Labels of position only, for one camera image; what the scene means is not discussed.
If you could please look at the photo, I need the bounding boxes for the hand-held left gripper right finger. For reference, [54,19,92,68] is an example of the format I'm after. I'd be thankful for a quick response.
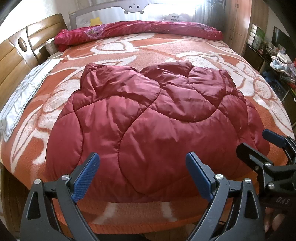
[186,152,265,241]

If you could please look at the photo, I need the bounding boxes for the silver grey cloth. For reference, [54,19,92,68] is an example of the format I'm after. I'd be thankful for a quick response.
[0,59,58,143]

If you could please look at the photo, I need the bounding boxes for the dark side table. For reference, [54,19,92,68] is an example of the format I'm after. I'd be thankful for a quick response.
[242,43,296,116]

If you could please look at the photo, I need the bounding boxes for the dark curtain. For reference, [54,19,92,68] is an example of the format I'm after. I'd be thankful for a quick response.
[195,0,223,25]

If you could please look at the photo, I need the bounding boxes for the pile of small clothes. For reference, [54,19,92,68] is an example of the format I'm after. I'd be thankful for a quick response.
[269,53,296,84]

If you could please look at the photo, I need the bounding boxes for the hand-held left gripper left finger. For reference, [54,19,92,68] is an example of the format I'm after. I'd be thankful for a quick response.
[20,152,100,241]

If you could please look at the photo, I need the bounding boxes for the white pillow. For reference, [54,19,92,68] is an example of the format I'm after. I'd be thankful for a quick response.
[45,38,58,55]

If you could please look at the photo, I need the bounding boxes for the orange white floral blanket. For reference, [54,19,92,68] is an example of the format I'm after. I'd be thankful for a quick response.
[0,32,295,234]

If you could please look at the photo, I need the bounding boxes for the person's right hand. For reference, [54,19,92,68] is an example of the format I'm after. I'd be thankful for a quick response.
[264,206,296,235]

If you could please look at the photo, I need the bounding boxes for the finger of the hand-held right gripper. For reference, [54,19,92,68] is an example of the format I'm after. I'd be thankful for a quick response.
[236,143,274,178]
[262,129,296,165]

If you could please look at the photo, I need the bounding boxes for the dark red padded jacket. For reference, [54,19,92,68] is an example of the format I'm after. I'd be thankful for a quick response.
[45,61,270,203]

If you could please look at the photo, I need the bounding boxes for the wooden headboard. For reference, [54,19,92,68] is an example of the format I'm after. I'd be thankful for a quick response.
[0,13,67,112]

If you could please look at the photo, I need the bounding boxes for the wooden wardrobe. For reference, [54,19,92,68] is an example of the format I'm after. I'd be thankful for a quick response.
[222,0,270,56]

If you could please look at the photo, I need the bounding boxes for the green white boxes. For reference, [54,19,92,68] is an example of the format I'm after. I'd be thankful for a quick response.
[250,23,266,49]

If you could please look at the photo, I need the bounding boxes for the white printed cushion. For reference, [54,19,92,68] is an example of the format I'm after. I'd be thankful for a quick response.
[162,13,192,22]

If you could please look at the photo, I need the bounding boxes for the red sequined rolled quilt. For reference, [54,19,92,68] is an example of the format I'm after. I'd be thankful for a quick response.
[54,20,224,52]

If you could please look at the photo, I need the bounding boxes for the grey bed guard rail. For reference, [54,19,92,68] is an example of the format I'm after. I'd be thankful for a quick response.
[68,0,197,32]

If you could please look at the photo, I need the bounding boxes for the wooden bed frame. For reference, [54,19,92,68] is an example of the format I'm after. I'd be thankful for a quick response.
[0,162,30,241]

